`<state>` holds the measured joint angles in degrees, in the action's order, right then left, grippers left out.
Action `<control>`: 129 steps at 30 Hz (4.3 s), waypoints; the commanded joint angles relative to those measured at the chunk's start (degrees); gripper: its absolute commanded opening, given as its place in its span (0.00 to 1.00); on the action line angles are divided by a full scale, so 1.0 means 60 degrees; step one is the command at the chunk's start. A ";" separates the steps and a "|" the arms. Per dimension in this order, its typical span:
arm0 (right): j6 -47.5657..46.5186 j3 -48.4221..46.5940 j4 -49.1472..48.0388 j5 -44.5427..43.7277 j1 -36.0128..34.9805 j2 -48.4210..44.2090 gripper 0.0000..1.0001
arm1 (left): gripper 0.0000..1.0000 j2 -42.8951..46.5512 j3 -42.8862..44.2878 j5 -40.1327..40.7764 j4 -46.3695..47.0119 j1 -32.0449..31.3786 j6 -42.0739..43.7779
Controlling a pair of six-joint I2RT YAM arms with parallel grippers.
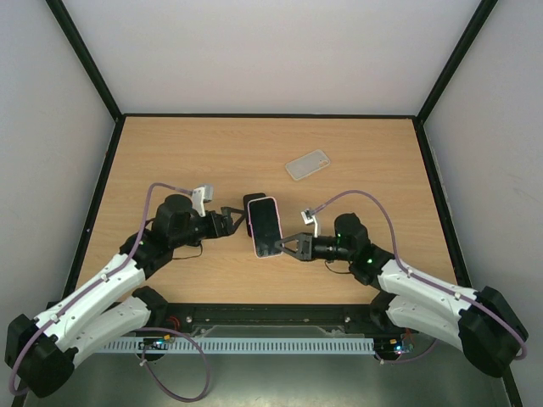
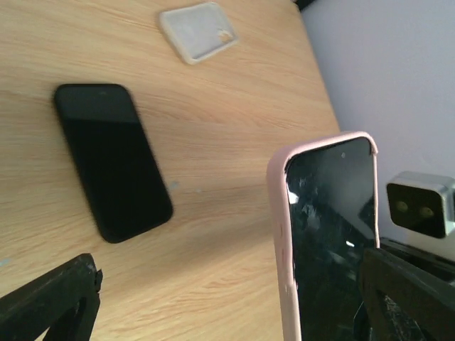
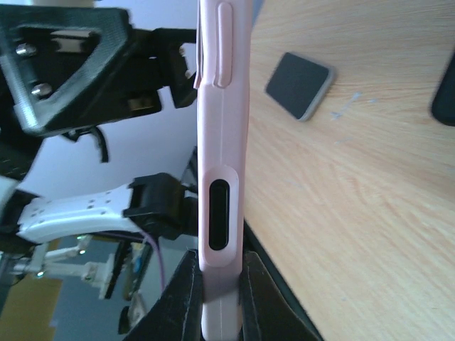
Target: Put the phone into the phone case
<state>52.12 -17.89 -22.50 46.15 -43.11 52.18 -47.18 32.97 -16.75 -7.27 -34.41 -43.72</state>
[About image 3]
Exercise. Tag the pink phone case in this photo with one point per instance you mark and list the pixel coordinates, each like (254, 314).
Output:
(223, 85)

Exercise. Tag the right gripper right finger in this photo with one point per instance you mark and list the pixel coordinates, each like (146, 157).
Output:
(265, 313)

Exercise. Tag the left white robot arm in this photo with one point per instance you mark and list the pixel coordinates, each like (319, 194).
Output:
(153, 204)

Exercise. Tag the black phone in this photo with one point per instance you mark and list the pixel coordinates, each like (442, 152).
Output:
(298, 84)

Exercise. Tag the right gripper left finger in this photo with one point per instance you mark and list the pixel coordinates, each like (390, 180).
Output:
(177, 313)

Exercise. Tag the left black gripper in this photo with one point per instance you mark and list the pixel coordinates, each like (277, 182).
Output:
(67, 71)

